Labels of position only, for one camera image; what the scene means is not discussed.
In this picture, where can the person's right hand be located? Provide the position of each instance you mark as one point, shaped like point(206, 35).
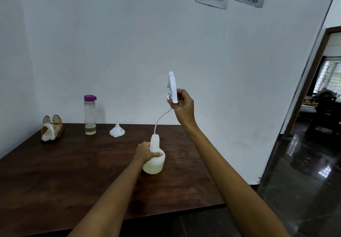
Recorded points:
point(184, 109)

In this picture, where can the person's left hand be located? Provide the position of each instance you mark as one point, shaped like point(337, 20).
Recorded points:
point(144, 151)

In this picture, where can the person's right fingers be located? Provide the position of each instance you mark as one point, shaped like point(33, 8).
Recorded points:
point(179, 98)

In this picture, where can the person's left thumb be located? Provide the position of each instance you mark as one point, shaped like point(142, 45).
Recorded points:
point(156, 154)

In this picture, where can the white spray bottle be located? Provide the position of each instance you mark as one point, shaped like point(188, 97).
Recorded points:
point(155, 158)

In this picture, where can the white spray nozzle head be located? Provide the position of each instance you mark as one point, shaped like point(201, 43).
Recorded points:
point(172, 89)

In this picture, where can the person's right forearm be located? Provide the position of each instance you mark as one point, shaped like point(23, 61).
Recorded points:
point(226, 180)

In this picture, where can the person's left forearm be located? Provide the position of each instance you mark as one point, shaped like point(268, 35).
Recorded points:
point(106, 199)

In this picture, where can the white plastic funnel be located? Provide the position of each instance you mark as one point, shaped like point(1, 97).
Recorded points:
point(117, 130)

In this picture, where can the dark wooden table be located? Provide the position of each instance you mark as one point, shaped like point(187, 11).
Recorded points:
point(88, 175)

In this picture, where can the clear bottle with purple cap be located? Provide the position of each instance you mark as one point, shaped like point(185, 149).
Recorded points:
point(90, 114)

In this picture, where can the wooden napkin holder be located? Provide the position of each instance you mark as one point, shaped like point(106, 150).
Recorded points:
point(54, 126)

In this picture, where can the white paper napkins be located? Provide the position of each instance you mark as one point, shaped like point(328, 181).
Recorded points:
point(48, 133)

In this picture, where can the dark wooden chair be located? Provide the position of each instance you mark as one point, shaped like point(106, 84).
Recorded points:
point(325, 109)

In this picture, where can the barred window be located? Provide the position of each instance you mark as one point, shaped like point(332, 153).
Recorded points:
point(328, 75)

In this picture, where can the brown door frame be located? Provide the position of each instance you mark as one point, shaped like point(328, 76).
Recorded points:
point(306, 82)

